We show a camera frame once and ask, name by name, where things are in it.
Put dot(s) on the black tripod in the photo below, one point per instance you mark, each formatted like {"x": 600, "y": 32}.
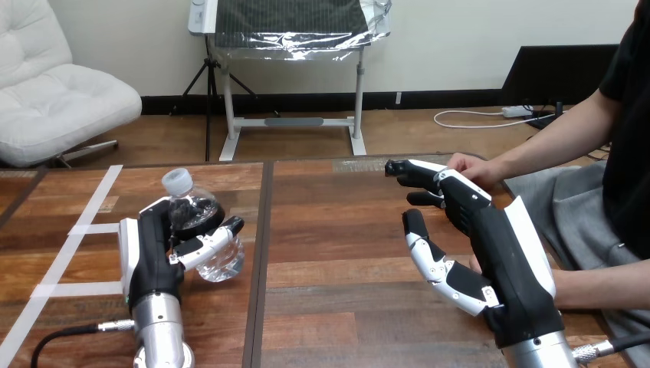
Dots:
{"x": 208, "y": 101}

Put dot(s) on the foil sheet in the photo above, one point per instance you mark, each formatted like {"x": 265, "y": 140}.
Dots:
{"x": 304, "y": 43}

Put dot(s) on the person's forearm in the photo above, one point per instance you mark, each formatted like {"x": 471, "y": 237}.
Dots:
{"x": 538, "y": 147}
{"x": 584, "y": 288}

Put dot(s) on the dark screen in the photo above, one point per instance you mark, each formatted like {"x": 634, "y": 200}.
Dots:
{"x": 553, "y": 73}

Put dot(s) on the person's hand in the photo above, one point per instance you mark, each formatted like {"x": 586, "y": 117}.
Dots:
{"x": 475, "y": 263}
{"x": 477, "y": 167}

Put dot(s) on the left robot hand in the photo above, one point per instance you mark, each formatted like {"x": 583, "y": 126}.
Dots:
{"x": 147, "y": 254}

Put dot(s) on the white power strip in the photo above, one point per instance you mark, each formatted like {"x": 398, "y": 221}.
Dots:
{"x": 515, "y": 111}

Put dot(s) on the person's body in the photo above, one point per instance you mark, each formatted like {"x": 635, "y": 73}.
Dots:
{"x": 629, "y": 152}

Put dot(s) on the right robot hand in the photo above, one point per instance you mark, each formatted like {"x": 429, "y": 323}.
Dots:
{"x": 508, "y": 264}

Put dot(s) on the white cushioned chair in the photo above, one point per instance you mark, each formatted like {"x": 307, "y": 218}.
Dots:
{"x": 56, "y": 101}

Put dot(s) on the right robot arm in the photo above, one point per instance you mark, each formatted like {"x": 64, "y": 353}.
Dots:
{"x": 541, "y": 353}

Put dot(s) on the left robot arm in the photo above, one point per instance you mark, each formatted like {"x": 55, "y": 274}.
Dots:
{"x": 160, "y": 330}

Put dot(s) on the clear water bottle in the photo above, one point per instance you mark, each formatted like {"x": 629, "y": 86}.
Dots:
{"x": 195, "y": 208}

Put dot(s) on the white desk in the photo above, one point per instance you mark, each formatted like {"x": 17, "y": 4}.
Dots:
{"x": 359, "y": 101}

